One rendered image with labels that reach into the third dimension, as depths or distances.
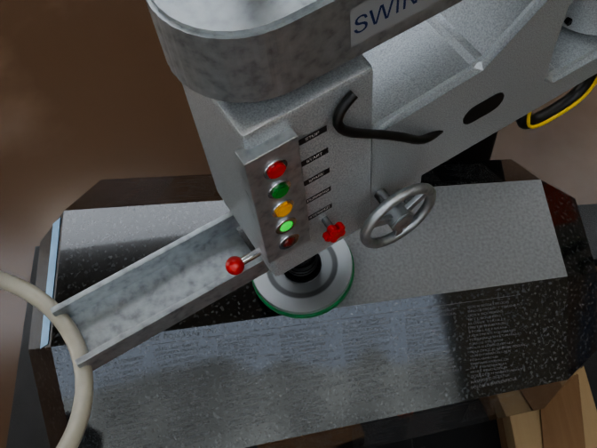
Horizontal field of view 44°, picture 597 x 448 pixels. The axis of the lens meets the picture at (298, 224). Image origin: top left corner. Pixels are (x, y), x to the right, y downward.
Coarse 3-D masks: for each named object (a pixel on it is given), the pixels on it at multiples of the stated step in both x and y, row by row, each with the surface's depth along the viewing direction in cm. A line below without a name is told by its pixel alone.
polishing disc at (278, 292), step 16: (320, 256) 155; (336, 256) 154; (320, 272) 153; (336, 272) 153; (352, 272) 154; (272, 288) 152; (288, 288) 152; (304, 288) 151; (320, 288) 151; (336, 288) 151; (272, 304) 150; (288, 304) 150; (304, 304) 150; (320, 304) 149
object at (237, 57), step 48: (192, 0) 80; (240, 0) 80; (288, 0) 79; (336, 0) 80; (384, 0) 84; (432, 0) 89; (192, 48) 81; (240, 48) 79; (288, 48) 81; (336, 48) 86; (240, 96) 86
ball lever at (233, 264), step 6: (252, 252) 123; (258, 252) 123; (234, 258) 122; (240, 258) 122; (246, 258) 122; (252, 258) 123; (228, 264) 121; (234, 264) 121; (240, 264) 121; (228, 270) 121; (234, 270) 121; (240, 270) 121
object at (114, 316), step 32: (224, 224) 134; (160, 256) 131; (192, 256) 135; (224, 256) 135; (96, 288) 128; (128, 288) 132; (160, 288) 132; (192, 288) 132; (224, 288) 129; (96, 320) 130; (128, 320) 129; (160, 320) 125; (96, 352) 122
